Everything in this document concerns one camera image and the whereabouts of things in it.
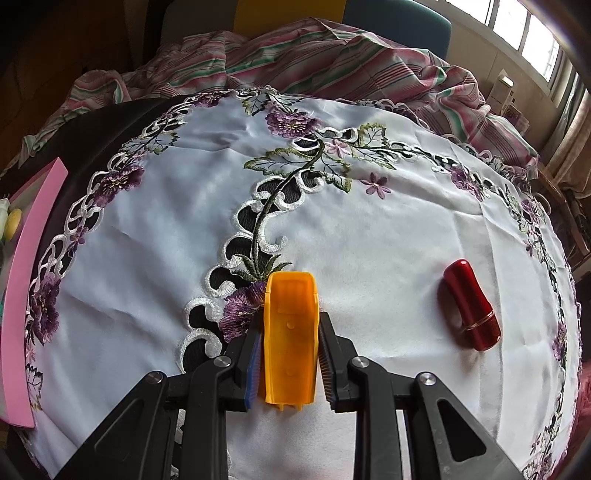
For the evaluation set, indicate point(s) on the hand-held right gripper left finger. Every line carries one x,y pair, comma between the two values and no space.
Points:
253,369

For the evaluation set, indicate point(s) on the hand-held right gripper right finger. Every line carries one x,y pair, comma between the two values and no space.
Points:
323,364

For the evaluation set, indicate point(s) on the orange plastic shell piece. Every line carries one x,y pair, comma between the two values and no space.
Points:
291,332

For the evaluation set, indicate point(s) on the red glossy tube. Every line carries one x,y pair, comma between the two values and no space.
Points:
471,309

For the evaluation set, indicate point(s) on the pink cardboard box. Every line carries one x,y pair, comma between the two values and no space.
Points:
27,277

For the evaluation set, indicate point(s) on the yellow oval perforated case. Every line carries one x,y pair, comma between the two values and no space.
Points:
13,224

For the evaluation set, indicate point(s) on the white green repellent device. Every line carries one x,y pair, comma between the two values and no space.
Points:
2,210

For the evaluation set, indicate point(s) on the white embroidered floral tablecloth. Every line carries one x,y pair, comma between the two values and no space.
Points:
392,230

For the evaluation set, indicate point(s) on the wooden nightstand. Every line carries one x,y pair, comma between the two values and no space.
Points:
551,198

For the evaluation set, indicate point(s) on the pink green striped bedsheet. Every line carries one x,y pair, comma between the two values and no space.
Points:
323,60

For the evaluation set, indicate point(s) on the white carton box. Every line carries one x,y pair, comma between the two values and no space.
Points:
501,92

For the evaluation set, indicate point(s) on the beige patterned curtain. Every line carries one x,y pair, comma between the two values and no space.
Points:
572,138

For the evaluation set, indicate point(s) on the grey yellow blue headboard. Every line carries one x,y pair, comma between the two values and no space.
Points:
397,23

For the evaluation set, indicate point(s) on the wooden wardrobe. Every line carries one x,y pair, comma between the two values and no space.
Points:
69,46

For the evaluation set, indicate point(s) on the window with white frame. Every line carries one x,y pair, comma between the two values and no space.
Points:
521,27

